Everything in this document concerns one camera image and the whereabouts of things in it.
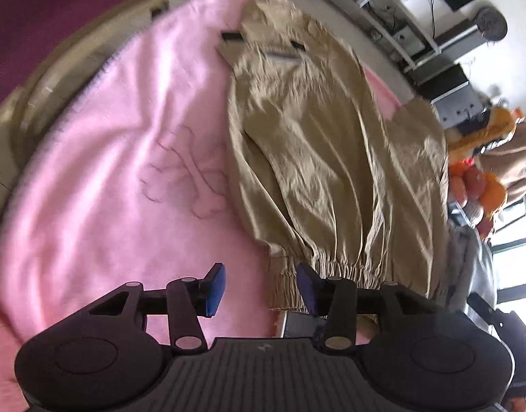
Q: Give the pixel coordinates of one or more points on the brown plush toy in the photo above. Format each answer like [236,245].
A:
[514,158]

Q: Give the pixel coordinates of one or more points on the orange plush toy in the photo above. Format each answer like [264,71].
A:
[482,189]

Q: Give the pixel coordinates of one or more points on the round grey fan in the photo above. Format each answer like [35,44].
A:
[491,22]

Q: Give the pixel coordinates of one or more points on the maroon chair with beige frame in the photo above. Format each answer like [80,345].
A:
[40,21]

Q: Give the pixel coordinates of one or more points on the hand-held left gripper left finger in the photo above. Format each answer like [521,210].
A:
[215,289]

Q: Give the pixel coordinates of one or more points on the black speaker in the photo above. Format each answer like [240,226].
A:
[443,82]

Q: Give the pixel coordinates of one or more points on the khaki pants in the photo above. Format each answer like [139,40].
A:
[314,158]

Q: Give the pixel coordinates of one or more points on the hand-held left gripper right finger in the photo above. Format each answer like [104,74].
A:
[308,287]

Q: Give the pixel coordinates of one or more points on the pink blanket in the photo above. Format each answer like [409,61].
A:
[117,171]

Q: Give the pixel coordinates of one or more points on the white tv stand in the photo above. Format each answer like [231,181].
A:
[387,13]

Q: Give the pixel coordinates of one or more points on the grey cloth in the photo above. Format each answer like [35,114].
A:
[471,266]

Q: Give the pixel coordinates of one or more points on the yellow tiger plush toy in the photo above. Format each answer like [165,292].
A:
[492,126]

